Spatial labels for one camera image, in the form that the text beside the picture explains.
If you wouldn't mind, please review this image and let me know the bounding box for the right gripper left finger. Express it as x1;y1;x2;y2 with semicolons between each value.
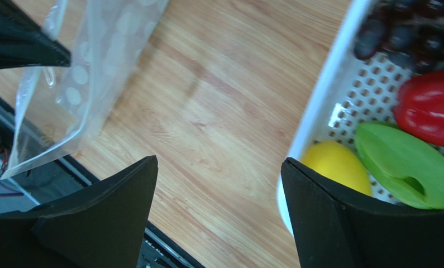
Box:
0;156;158;267

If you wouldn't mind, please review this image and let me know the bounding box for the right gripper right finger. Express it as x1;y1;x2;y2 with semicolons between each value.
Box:
281;157;444;267

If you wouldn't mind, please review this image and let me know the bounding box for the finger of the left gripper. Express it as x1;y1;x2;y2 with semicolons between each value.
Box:
0;1;71;69

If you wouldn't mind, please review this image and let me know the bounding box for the yellow lemon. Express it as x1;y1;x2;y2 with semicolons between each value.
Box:
299;140;372;196

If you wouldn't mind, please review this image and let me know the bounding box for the clear polka-dot zip bag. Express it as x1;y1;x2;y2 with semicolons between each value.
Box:
1;1;168;179

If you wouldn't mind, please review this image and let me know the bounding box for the red bell pepper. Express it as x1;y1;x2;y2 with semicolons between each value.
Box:
393;70;444;147

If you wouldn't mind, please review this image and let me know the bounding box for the green sliced fruit toy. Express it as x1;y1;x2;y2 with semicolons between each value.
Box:
355;122;444;210

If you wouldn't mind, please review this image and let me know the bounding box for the white perforated plastic basket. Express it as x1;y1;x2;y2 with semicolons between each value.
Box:
276;0;444;237

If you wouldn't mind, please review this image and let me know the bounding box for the dark purple grape bunch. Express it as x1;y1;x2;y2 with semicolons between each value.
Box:
353;1;444;74

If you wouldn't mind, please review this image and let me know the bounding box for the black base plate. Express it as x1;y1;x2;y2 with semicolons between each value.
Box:
0;98;200;267

